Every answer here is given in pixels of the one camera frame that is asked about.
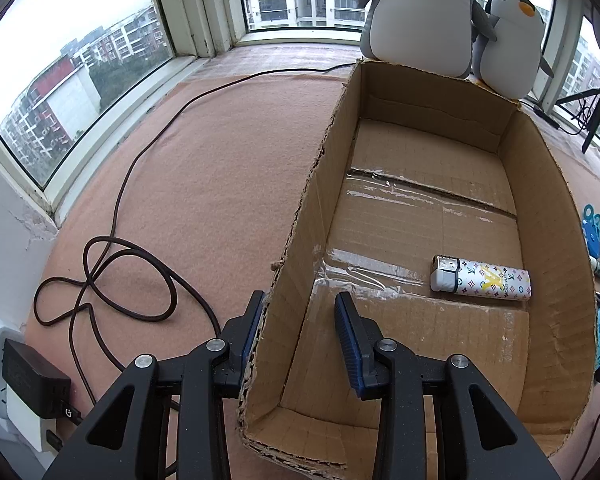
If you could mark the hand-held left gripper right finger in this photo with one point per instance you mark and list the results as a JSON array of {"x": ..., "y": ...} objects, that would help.
[{"x": 347, "y": 340}]

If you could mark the small grey penguin plush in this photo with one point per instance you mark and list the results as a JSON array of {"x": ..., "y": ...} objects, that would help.
[{"x": 510, "y": 45}]

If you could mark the large grey penguin plush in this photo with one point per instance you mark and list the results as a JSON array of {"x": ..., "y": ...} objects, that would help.
[{"x": 420, "y": 20}]

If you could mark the white patterned lighter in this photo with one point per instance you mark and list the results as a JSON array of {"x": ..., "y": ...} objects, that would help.
[{"x": 485, "y": 280}]

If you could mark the black power adapter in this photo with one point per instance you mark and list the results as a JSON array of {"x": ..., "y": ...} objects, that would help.
[{"x": 30, "y": 380}]

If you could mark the black tripod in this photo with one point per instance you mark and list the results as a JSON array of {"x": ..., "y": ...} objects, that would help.
[{"x": 597, "y": 115}]

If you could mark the cardboard box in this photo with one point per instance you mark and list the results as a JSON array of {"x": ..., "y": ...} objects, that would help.
[{"x": 430, "y": 355}]

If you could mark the white power strip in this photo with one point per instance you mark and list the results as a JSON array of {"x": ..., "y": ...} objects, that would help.
[{"x": 20, "y": 425}]

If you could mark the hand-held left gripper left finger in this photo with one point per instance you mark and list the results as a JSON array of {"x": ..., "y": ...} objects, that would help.
[{"x": 253, "y": 324}]

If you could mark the pink blanket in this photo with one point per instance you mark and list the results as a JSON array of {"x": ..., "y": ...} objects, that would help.
[{"x": 220, "y": 185}]

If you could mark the blue plastic clip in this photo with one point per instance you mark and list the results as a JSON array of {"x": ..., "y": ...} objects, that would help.
[{"x": 592, "y": 235}]

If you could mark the white window frame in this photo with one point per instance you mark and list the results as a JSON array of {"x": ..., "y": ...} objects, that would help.
[{"x": 195, "y": 10}]

